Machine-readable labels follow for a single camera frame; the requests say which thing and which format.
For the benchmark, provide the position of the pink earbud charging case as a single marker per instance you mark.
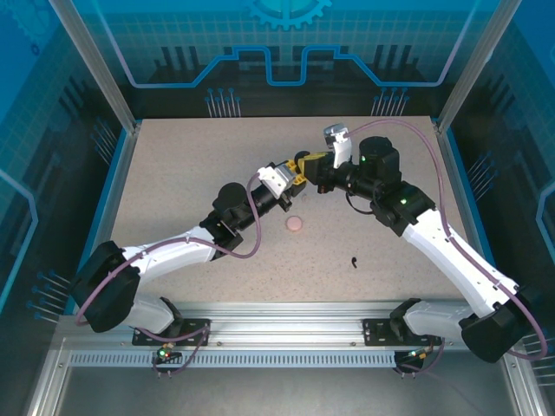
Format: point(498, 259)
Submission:
point(294, 223)

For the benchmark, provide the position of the small black curved clips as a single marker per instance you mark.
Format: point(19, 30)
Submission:
point(354, 261)

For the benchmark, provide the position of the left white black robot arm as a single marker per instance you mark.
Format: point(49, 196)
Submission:
point(173, 255)

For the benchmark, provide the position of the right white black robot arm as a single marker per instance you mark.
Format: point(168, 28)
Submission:
point(455, 264)

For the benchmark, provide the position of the aluminium front beam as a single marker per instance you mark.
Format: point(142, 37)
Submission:
point(282, 320)

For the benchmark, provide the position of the small LED connector module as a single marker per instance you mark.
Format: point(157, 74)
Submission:
point(164, 353)
point(416, 355)

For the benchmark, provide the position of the side rail with blue trim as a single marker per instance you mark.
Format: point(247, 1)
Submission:
point(113, 195)
point(463, 195)

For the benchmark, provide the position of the aluminium frame post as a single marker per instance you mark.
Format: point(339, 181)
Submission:
point(472, 65)
point(102, 65)

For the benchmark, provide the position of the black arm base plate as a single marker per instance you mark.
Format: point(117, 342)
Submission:
point(375, 331)
point(195, 336)

